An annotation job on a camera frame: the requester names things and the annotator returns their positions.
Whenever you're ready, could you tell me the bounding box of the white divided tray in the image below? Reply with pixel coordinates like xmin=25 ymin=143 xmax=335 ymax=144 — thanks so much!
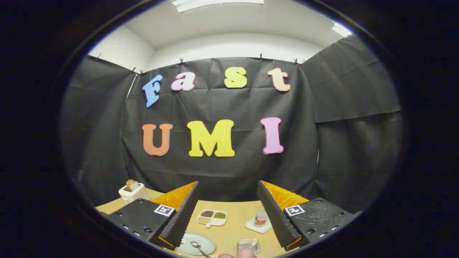
xmin=196 ymin=209 xmax=228 ymax=229

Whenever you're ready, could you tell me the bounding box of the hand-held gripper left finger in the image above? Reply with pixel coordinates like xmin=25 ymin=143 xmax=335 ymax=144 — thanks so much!
xmin=100 ymin=181 xmax=200 ymax=251

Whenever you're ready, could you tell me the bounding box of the white square coaster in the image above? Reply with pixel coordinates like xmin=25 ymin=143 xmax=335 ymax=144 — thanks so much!
xmin=245 ymin=217 xmax=273 ymax=234

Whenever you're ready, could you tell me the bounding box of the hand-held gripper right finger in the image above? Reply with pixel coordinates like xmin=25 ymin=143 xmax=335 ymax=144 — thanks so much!
xmin=257 ymin=180 xmax=363 ymax=251

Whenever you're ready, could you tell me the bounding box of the metal wire basket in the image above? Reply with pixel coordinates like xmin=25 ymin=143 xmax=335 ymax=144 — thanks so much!
xmin=237 ymin=239 xmax=261 ymax=253

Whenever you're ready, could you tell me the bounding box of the white toaster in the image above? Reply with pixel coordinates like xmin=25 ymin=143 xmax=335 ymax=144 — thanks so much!
xmin=118 ymin=182 xmax=151 ymax=205

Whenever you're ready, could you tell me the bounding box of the clear plastic water bottle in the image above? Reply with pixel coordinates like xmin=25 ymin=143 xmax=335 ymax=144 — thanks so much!
xmin=254 ymin=205 xmax=269 ymax=227

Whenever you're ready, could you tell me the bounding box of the wooden handled metal spoon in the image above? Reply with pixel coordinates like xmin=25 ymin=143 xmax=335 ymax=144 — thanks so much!
xmin=190 ymin=241 xmax=212 ymax=258

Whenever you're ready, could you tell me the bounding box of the row of small black clips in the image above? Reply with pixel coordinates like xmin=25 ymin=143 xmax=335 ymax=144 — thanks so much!
xmin=94 ymin=39 xmax=339 ymax=76

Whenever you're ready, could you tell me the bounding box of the ceiling light panel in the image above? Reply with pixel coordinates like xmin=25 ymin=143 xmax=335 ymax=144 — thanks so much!
xmin=332 ymin=21 xmax=352 ymax=37

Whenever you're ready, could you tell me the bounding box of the light green plate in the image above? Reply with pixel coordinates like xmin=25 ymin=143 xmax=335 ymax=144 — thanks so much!
xmin=178 ymin=232 xmax=216 ymax=256

